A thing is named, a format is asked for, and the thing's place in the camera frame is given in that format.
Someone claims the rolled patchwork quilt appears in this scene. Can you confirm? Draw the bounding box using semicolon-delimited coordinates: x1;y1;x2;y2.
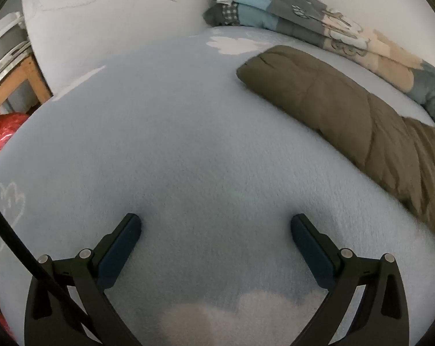
202;0;435;123

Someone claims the grey storage container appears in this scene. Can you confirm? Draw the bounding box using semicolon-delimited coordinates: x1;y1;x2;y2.
0;11;33;91

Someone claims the light blue cloud-print blanket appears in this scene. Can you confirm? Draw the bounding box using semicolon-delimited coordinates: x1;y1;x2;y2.
0;25;435;346

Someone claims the wooden shelf frame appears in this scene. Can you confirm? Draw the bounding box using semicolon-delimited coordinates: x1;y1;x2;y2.
0;52;54;123

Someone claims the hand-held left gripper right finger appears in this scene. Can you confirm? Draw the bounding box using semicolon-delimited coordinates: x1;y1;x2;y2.
290;213;410;346

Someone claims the olive quilted jacket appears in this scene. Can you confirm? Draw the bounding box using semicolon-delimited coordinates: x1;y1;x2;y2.
236;45;435;249

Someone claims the black cable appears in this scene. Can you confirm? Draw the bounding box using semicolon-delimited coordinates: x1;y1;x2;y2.
0;193;103;346

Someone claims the red plastic bag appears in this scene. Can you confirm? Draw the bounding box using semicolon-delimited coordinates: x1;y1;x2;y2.
0;112;31;159

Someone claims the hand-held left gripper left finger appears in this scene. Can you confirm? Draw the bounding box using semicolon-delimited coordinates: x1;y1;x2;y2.
24;213;142;346

